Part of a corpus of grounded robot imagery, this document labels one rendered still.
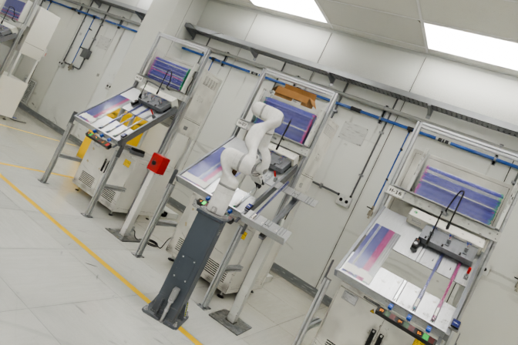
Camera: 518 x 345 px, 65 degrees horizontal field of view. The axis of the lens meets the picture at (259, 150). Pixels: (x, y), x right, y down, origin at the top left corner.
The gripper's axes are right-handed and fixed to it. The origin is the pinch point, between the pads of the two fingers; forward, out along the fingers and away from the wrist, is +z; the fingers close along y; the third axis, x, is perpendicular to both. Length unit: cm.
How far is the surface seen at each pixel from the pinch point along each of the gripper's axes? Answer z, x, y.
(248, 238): 32.0, 27.8, -7.2
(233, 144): 7, -29, 52
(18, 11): -14, -59, 470
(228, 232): 34.5, 31.4, 11.2
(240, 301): 34, 71, -34
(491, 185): -7, -84, -142
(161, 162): 5, 22, 90
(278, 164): -0.3, -26.0, -0.5
